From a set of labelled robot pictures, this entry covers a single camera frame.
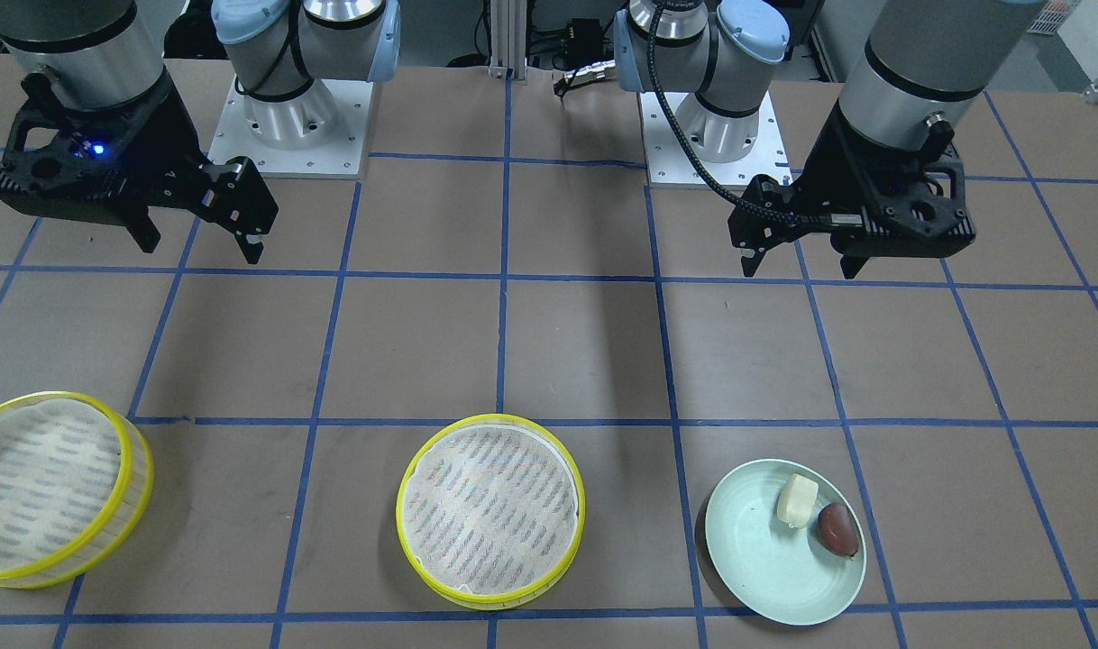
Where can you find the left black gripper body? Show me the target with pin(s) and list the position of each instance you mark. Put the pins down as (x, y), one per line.
(825, 180)

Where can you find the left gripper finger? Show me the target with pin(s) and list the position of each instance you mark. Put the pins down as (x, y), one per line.
(851, 265)
(751, 258)

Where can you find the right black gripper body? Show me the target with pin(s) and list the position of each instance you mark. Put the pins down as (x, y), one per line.
(158, 147)

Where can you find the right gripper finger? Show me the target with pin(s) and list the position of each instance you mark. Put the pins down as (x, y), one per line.
(251, 246)
(138, 223)

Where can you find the white steamed bun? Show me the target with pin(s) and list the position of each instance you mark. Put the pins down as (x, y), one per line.
(795, 504)

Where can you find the yellow steamer tray with cloth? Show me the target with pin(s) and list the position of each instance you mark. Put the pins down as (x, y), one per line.
(75, 478)

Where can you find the brown bun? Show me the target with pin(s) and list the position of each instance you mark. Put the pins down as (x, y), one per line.
(837, 530)

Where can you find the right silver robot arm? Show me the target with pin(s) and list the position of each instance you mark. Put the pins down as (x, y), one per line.
(103, 55)

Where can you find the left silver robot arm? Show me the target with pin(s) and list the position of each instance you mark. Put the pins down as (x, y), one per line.
(922, 59)

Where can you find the centre yellow steamer tray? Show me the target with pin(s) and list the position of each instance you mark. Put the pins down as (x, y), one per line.
(490, 512)

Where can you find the light green plate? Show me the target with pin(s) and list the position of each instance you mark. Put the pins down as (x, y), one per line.
(784, 573)

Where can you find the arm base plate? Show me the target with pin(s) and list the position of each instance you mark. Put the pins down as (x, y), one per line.
(322, 134)
(720, 167)

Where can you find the aluminium frame post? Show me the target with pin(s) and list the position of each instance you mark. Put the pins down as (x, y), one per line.
(508, 39)

